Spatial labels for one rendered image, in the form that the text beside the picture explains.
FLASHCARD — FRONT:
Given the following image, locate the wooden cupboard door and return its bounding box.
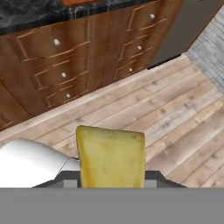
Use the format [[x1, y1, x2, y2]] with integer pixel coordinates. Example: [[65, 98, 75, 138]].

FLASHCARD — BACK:
[[0, 81, 32, 131]]

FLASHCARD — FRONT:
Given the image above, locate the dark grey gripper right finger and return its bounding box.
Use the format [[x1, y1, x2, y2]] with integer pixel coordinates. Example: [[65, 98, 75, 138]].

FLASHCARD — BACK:
[[144, 170, 188, 189]]

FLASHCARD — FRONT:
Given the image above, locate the large wooden drawer front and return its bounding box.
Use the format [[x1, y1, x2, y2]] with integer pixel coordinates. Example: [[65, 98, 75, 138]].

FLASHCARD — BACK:
[[0, 11, 112, 79], [106, 0, 186, 46]]

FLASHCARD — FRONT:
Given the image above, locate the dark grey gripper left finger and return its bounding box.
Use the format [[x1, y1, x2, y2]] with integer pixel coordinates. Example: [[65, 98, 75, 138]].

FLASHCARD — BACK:
[[32, 170, 81, 189]]

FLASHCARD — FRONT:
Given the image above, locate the white rounded object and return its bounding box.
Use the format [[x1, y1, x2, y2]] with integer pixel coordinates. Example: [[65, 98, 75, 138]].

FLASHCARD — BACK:
[[0, 137, 81, 189]]

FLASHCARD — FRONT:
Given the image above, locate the grey steel appliance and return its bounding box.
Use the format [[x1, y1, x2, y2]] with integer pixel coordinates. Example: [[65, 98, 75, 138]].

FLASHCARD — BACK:
[[148, 0, 224, 70]]

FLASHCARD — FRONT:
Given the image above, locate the orange cutting board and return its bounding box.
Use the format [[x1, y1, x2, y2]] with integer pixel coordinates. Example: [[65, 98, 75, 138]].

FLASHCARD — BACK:
[[60, 0, 107, 8]]

